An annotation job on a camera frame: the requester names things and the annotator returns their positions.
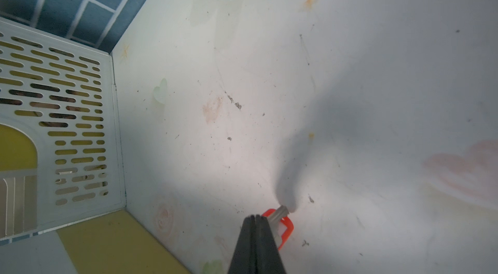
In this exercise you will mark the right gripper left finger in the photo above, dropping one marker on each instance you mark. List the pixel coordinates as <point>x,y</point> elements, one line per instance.
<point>244,259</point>

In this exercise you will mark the olive drawer cabinet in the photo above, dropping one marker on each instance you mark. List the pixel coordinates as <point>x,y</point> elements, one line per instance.
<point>113,243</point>

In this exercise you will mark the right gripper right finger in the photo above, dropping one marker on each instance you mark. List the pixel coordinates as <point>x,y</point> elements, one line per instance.
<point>267,256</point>

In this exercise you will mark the white file organizer rack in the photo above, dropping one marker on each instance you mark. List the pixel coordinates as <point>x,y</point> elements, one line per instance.
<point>60,157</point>

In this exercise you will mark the floral table mat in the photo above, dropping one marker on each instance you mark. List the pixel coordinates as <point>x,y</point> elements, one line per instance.
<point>373,121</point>

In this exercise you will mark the red key ring keys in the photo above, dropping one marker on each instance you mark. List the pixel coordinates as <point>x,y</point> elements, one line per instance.
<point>280,224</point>

